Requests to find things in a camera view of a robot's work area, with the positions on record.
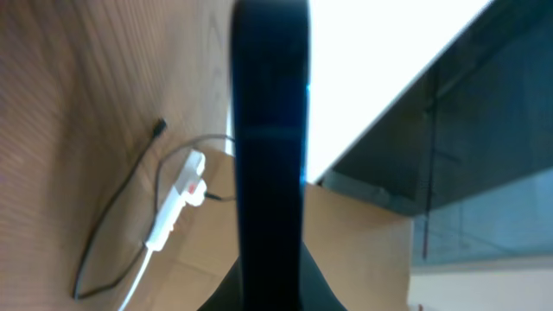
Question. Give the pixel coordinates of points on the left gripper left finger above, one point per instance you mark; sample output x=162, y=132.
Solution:
x=228, y=296

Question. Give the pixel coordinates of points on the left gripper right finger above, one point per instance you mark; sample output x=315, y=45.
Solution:
x=315, y=293

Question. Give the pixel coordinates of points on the blue Galaxy smartphone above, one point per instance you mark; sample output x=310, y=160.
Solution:
x=269, y=53

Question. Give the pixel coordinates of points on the white USB charger plug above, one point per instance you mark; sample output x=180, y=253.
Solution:
x=194, y=192

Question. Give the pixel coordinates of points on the cardboard box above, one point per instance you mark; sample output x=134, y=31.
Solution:
x=362, y=250

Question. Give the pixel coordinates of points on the white power strip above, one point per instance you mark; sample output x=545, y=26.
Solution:
x=170, y=211

